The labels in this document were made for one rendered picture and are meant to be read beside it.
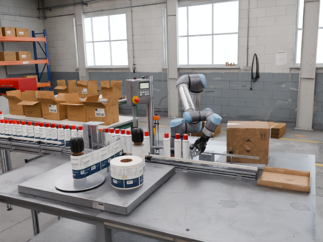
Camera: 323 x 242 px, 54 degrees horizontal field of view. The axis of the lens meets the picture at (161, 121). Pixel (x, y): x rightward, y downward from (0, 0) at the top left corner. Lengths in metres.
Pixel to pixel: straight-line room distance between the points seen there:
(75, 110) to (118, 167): 2.74
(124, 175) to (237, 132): 0.93
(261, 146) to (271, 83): 5.19
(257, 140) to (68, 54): 8.96
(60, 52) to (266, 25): 6.55
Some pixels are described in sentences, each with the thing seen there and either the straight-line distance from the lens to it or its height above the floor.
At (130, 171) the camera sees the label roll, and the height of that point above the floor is 0.99.
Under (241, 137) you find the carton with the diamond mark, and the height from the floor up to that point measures 1.05.
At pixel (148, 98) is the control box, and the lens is 2.50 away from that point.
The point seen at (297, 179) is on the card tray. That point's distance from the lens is 2.29.
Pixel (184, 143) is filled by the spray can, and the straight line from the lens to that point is 2.31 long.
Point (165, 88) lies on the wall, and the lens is 8.60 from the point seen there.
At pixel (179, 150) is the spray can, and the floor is 0.97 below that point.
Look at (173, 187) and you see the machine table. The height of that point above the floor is 0.83.
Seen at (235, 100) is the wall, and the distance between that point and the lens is 7.81.
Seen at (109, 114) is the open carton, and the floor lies 0.93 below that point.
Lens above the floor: 1.66
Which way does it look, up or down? 12 degrees down
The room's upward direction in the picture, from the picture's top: 2 degrees counter-clockwise
